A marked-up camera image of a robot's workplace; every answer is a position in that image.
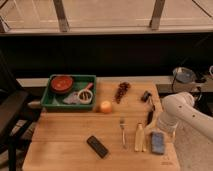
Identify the blue sponge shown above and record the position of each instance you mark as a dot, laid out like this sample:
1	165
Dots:
157	143

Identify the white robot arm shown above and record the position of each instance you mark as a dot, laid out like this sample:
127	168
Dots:
180	106

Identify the dark red grape bunch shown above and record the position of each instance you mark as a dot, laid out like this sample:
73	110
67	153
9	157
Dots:
121	91

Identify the yellow apple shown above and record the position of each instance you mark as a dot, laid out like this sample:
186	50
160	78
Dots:
106	107

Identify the grey crumpled cloth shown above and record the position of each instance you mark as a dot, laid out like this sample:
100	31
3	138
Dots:
71	98

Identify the silver fork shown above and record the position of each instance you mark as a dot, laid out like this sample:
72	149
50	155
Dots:
122	126

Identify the small black clip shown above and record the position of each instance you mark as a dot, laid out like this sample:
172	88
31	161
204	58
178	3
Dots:
145	96

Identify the red bowl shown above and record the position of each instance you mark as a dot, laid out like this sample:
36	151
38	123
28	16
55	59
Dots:
61	84

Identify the green plastic tray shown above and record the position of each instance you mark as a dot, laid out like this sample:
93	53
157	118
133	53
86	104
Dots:
52	101

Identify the black remote control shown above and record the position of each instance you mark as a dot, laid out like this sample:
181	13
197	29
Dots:
97	146

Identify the grey metal bowl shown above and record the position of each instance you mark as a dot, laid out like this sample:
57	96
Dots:
184	75

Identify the black chair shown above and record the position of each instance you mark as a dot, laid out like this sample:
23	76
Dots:
15	114

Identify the black handled utensil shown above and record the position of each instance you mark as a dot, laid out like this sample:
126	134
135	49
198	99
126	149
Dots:
151	112

